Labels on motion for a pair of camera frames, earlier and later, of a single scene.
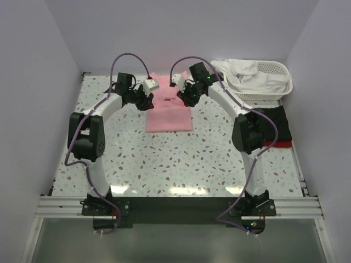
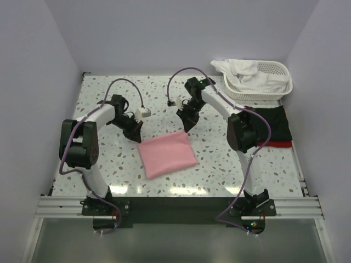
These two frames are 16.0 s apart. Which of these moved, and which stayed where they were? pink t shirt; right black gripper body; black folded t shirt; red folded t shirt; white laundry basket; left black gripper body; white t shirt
Moved: right black gripper body; left black gripper body; pink t shirt
Stayed: white laundry basket; black folded t shirt; white t shirt; red folded t shirt
